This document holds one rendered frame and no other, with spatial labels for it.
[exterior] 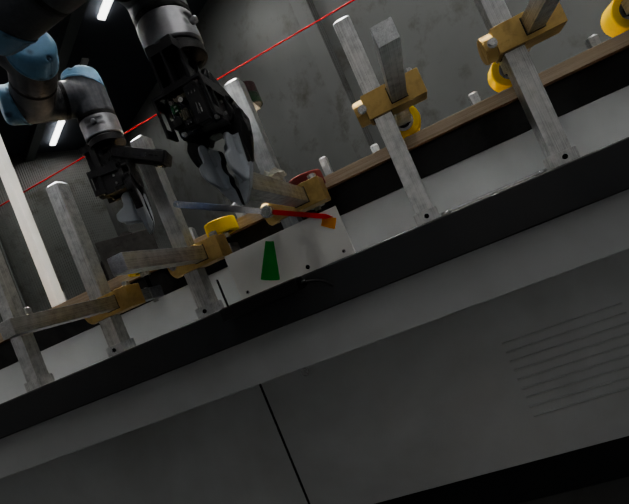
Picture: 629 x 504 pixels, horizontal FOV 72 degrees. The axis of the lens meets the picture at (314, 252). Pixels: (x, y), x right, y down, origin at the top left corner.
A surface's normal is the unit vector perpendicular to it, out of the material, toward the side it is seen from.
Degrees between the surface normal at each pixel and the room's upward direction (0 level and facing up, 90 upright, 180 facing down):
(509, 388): 90
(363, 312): 90
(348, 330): 90
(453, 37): 90
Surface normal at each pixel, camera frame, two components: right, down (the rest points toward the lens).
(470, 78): -0.68, 0.26
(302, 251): -0.25, 0.06
